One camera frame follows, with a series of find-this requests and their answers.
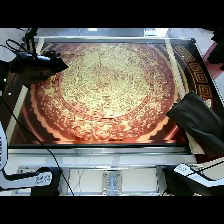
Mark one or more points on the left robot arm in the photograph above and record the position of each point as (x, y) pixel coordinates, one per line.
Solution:
(20, 179)

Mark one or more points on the silver frame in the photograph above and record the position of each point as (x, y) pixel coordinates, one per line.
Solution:
(113, 151)

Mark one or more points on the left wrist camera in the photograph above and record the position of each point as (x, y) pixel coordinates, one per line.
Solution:
(32, 35)

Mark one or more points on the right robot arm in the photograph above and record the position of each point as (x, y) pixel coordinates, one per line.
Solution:
(200, 176)

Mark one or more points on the grey-brown T-shirt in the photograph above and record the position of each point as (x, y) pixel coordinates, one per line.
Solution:
(196, 121)

